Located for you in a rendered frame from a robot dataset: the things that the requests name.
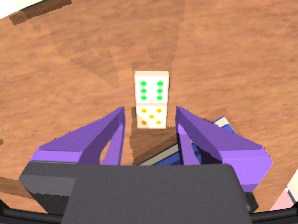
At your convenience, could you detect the blue notebook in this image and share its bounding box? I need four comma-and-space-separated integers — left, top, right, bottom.
137, 116, 236, 165

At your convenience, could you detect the cream rectangular block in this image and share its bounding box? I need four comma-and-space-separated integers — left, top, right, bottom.
135, 71, 169, 128

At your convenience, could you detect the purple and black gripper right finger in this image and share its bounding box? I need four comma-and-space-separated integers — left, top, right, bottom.
175, 106, 272, 193

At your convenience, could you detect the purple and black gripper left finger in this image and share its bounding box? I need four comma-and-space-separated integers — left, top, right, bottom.
30, 106, 126, 165

